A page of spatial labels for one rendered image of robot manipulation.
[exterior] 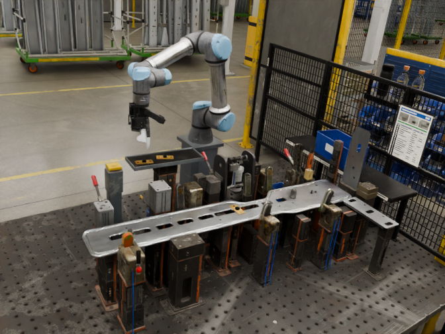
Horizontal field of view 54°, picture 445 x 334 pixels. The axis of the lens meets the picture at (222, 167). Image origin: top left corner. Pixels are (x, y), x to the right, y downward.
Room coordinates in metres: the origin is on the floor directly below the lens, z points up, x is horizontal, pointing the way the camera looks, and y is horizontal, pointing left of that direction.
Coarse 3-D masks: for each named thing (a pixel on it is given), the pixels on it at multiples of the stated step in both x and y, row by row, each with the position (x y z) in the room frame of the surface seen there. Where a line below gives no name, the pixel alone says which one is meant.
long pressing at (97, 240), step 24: (288, 192) 2.03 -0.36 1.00; (336, 192) 2.09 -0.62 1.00; (168, 216) 1.68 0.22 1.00; (192, 216) 1.70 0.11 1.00; (216, 216) 1.72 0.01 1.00; (240, 216) 1.74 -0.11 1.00; (96, 240) 1.44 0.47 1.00; (120, 240) 1.46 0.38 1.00; (144, 240) 1.47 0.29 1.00; (168, 240) 1.50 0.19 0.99
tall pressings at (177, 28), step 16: (144, 0) 9.76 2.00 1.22; (176, 0) 9.90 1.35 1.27; (192, 0) 9.94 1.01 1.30; (208, 0) 10.14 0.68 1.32; (176, 16) 9.88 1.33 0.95; (192, 16) 9.91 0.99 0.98; (208, 16) 10.13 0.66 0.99; (144, 32) 9.70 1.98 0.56; (160, 32) 9.88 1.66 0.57; (176, 32) 9.86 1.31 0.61; (192, 32) 9.87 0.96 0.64
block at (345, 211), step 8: (344, 208) 1.96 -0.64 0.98; (344, 216) 1.90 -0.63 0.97; (352, 216) 1.89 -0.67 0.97; (344, 224) 1.89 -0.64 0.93; (352, 224) 1.90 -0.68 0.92; (344, 232) 1.88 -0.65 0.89; (336, 240) 1.91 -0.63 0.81; (344, 240) 1.90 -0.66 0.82; (336, 248) 1.90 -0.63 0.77; (344, 248) 1.90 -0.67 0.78; (336, 256) 1.89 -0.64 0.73; (344, 256) 1.91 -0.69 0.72
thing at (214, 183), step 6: (210, 180) 1.92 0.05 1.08; (216, 180) 1.93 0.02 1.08; (210, 186) 1.90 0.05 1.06; (216, 186) 1.91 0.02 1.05; (204, 192) 1.93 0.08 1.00; (210, 192) 1.89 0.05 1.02; (216, 192) 1.91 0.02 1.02; (204, 198) 1.93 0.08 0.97; (210, 198) 1.90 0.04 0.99; (216, 198) 1.91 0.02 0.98; (204, 204) 1.93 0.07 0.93; (204, 216) 1.93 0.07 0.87; (210, 216) 1.91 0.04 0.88; (210, 234) 1.92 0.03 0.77
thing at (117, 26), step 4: (116, 0) 13.31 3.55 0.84; (120, 0) 13.38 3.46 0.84; (116, 4) 13.31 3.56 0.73; (120, 4) 13.38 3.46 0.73; (116, 8) 13.31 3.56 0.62; (120, 8) 13.38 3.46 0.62; (116, 12) 13.31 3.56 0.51; (120, 12) 13.38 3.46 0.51; (116, 16) 13.31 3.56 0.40; (120, 16) 13.38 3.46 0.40; (116, 20) 13.32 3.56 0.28; (120, 20) 13.38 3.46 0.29; (116, 24) 13.32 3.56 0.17; (120, 24) 13.38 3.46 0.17; (116, 28) 13.31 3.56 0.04; (120, 28) 13.38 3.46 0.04
